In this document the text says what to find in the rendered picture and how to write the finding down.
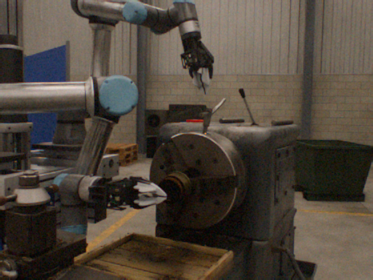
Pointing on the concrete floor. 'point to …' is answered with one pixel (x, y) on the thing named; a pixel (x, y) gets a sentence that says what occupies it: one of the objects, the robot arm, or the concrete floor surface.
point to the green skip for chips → (332, 170)
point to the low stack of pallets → (124, 153)
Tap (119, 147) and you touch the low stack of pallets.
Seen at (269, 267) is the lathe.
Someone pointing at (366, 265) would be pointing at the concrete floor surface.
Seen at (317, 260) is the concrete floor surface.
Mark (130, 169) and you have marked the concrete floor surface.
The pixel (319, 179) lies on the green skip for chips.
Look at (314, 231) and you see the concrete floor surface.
